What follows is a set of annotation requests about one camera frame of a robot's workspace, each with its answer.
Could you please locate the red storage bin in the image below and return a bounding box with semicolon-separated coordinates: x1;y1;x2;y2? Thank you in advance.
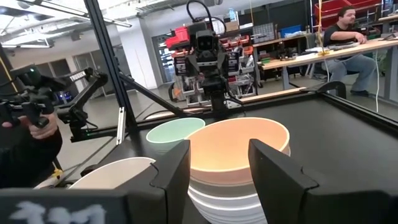
313;0;383;29

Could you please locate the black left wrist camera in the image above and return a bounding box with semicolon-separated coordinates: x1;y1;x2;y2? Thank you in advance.
195;29;219;54

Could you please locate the blue box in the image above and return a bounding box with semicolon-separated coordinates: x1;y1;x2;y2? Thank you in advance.
279;24;303;39

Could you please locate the black aluminium table frame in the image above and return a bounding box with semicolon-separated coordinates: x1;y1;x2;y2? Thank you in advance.
0;0;398;147

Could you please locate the wooden workbench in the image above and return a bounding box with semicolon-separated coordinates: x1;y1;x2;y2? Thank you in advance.
257;39;398;91

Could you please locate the silver frame bracket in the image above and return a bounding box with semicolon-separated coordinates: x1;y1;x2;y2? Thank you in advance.
116;106;127;146

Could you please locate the orange ridged bowl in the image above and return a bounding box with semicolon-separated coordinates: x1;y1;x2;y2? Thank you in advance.
185;117;291;187

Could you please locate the person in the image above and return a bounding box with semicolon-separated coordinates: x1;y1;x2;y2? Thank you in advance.
322;6;377;97

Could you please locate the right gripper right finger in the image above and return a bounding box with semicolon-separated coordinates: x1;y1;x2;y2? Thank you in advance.
248;138;398;224

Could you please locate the person's hand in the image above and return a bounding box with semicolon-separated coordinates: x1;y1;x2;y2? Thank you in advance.
1;113;59;140

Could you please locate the person's forearm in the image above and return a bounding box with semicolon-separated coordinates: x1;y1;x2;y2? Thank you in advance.
0;127;63;189

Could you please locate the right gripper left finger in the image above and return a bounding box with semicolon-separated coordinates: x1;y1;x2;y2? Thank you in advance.
0;139;191;224

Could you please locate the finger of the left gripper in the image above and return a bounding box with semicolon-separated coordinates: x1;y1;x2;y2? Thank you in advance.
217;77;230;113
203;77;220;113

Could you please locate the white ridged bowl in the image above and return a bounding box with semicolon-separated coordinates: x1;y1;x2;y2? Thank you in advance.
187;183;270;224

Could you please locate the large beige bowl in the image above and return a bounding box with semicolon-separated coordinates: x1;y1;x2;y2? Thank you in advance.
68;157;156;190

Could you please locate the yellow cable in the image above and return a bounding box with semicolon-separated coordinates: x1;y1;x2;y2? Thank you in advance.
316;0;330;57

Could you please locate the black curved frame handle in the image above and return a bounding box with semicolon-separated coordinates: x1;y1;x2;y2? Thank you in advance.
316;80;348;100

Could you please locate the green ridged bowl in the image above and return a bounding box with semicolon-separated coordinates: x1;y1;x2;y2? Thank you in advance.
146;117;206;153

